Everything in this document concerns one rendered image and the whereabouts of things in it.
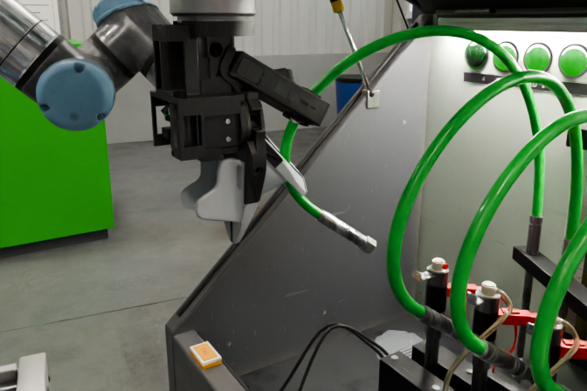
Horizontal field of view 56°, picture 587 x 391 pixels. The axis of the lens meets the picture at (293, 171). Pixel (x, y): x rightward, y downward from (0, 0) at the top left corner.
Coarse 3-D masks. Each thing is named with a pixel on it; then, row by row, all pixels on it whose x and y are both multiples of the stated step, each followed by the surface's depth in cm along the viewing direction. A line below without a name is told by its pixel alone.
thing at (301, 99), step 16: (240, 64) 49; (256, 64) 49; (240, 80) 49; (256, 80) 50; (272, 80) 51; (288, 80) 51; (272, 96) 51; (288, 96) 52; (304, 96) 53; (320, 96) 55; (288, 112) 54; (304, 112) 53; (320, 112) 54
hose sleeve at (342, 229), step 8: (320, 216) 76; (328, 216) 76; (328, 224) 76; (336, 224) 76; (344, 224) 77; (336, 232) 77; (344, 232) 77; (352, 232) 77; (360, 232) 78; (352, 240) 77; (360, 240) 77
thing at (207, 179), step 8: (216, 160) 54; (200, 168) 54; (208, 168) 54; (216, 168) 54; (200, 176) 54; (208, 176) 54; (216, 176) 54; (192, 184) 53; (200, 184) 54; (208, 184) 54; (184, 192) 53; (192, 192) 53; (200, 192) 54; (184, 200) 53; (192, 200) 54; (192, 208) 54; (224, 224) 56
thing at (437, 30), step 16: (400, 32) 71; (416, 32) 71; (432, 32) 72; (448, 32) 72; (464, 32) 72; (368, 48) 71; (496, 48) 73; (336, 64) 71; (352, 64) 71; (512, 64) 74; (320, 80) 71; (528, 96) 76; (528, 112) 77; (288, 128) 72; (288, 144) 72; (288, 160) 73; (304, 208) 75
